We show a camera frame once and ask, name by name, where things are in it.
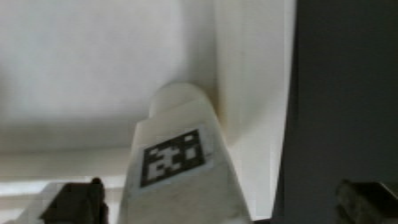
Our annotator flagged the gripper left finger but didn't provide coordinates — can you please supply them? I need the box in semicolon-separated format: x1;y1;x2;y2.
39;178;108;224

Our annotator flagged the white square table top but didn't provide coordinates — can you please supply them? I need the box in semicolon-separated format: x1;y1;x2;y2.
0;0;298;223

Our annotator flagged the white table leg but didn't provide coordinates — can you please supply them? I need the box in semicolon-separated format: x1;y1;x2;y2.
117;83;252;224

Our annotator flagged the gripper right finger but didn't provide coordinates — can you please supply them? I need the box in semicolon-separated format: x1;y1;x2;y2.
336;180;398;224

